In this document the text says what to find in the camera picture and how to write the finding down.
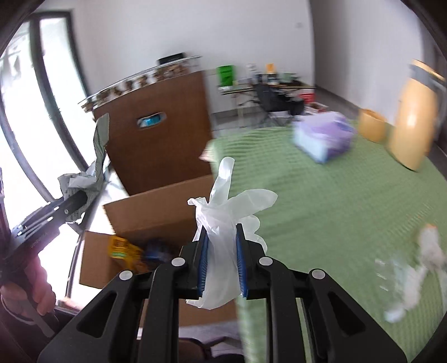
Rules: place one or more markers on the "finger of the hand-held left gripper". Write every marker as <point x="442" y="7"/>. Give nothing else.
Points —
<point x="70" y="207"/>

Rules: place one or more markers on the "green checked tablecloth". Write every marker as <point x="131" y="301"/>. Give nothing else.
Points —
<point x="331" y="209"/>

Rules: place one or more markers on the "yellow thermos jug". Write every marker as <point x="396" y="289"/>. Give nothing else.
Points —
<point x="412" y="125"/>

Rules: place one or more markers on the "black bag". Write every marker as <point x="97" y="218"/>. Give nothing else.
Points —
<point x="276" y="99"/>

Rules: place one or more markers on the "blue cardboard carton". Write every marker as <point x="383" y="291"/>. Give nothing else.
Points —
<point x="157" y="250"/>

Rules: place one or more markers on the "folding side table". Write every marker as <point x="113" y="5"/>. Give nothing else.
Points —
<point x="241" y="89"/>

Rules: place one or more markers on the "black window frame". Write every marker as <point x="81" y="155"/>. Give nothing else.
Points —
<point x="59" y="104"/>

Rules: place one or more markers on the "yellow cup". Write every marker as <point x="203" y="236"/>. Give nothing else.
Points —
<point x="372" y="125"/>

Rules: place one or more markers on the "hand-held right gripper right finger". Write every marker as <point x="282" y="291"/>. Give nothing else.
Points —
<point x="241" y="265"/>

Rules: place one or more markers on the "small yellow container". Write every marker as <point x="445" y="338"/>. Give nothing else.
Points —
<point x="269" y="68"/>

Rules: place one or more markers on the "yellow snack bag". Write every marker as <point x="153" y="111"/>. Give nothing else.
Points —
<point x="124" y="251"/>

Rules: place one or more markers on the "crumpled white tissue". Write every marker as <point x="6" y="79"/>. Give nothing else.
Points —
<point x="415" y="279"/>

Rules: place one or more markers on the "white disposable glove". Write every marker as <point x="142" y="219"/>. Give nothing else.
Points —
<point x="223" y="223"/>

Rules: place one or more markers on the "brown cardboard box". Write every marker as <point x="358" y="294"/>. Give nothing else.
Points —
<point x="157" y="209"/>

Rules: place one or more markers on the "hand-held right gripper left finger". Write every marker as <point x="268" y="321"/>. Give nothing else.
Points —
<point x="204" y="265"/>

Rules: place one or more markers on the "grey-green paper wrapper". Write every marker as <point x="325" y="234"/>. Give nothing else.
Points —
<point x="96" y="167"/>

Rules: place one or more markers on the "green carton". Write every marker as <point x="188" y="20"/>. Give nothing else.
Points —
<point x="225" y="76"/>

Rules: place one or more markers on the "metal drying rack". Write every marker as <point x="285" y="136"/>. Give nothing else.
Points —
<point x="139" y="75"/>

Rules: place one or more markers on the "person's left hand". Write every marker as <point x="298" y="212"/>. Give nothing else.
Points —
<point x="40" y="289"/>

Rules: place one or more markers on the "purple tissue pack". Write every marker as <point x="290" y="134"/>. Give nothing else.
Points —
<point x="323" y="138"/>

